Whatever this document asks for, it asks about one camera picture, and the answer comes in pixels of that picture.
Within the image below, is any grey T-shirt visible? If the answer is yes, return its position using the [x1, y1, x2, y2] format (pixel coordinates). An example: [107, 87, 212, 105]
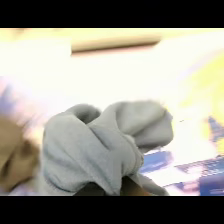
[35, 99, 175, 197]

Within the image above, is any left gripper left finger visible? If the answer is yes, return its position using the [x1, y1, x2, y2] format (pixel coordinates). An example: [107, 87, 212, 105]
[73, 181, 108, 197]

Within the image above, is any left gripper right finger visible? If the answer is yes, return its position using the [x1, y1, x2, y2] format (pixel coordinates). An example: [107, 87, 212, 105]
[119, 175, 153, 197]

